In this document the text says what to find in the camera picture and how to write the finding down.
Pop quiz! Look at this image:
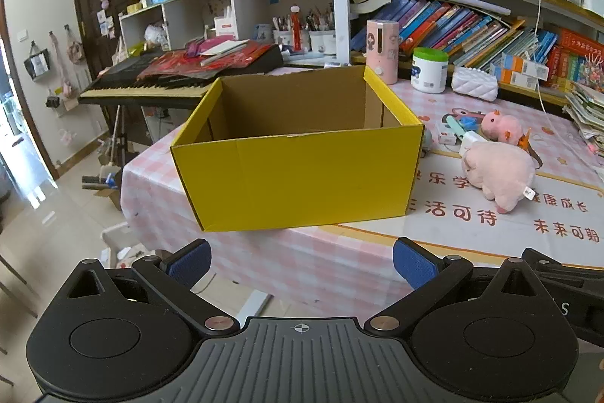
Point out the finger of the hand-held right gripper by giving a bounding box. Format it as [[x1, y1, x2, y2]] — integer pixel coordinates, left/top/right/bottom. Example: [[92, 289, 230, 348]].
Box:
[[522, 247, 604, 290]]

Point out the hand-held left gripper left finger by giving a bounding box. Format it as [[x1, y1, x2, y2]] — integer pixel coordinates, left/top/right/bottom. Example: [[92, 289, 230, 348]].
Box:
[[61, 239, 240, 338]]

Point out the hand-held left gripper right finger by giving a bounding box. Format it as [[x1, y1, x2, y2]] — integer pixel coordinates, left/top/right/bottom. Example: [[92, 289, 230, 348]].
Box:
[[368, 238, 543, 334]]

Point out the large pink plush pig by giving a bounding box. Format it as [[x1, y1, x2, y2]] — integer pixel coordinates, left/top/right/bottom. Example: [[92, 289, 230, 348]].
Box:
[[460, 141, 536, 215]]

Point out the yellow cardboard box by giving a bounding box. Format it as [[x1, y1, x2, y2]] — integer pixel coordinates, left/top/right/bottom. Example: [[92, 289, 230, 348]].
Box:
[[170, 64, 425, 233]]

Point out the small white box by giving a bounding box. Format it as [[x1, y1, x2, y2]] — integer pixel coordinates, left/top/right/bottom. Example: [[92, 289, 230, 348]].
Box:
[[436, 124, 461, 145]]

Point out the white charger plug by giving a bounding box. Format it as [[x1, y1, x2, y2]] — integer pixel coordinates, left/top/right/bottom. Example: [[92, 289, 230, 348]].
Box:
[[457, 130, 488, 158]]

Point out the small pink plush chick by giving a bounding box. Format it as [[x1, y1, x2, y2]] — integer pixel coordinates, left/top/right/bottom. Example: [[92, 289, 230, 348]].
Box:
[[480, 109, 532, 146]]

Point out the pink checkered printed tablecloth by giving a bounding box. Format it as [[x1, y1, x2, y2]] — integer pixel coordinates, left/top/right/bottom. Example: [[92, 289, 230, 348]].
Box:
[[120, 63, 604, 304]]

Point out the stack of loose papers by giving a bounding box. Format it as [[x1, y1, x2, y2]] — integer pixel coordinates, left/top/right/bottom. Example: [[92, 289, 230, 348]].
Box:
[[564, 79, 604, 156]]

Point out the white quilted pouch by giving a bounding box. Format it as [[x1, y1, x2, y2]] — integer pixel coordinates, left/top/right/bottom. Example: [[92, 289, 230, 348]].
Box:
[[451, 66, 500, 102]]

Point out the white can with green lid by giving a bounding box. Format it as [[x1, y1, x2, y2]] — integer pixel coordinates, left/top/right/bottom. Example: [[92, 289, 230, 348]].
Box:
[[410, 47, 449, 94]]

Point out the red cloth on piano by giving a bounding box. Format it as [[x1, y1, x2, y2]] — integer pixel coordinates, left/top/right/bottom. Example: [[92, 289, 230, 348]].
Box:
[[137, 44, 274, 85]]

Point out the black electronic keyboard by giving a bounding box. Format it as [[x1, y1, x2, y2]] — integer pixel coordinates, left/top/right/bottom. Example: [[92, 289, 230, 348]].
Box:
[[78, 43, 284, 106]]

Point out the pink cylindrical humidifier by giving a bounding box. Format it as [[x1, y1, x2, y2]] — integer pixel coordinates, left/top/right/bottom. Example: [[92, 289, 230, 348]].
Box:
[[365, 20, 401, 83]]

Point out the white booklet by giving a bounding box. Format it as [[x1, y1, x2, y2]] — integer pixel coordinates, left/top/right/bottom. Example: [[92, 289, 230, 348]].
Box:
[[200, 39, 251, 55]]

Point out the row of slanted books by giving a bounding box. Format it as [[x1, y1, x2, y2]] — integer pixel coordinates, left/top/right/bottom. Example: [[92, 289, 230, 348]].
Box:
[[351, 0, 604, 92]]

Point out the pink hanging bag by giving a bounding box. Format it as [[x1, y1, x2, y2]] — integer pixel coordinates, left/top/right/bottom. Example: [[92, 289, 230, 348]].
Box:
[[66, 25, 86, 64]]

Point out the black tote bag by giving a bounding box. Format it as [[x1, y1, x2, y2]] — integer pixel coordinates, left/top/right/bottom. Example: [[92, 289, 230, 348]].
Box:
[[25, 42, 52, 79]]

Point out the red tassel ornament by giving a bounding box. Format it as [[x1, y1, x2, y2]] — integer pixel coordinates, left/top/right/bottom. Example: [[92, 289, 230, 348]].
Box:
[[290, 5, 303, 52]]

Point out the white cable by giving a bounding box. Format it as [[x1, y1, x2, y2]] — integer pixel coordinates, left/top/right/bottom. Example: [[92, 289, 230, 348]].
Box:
[[516, 0, 567, 116]]

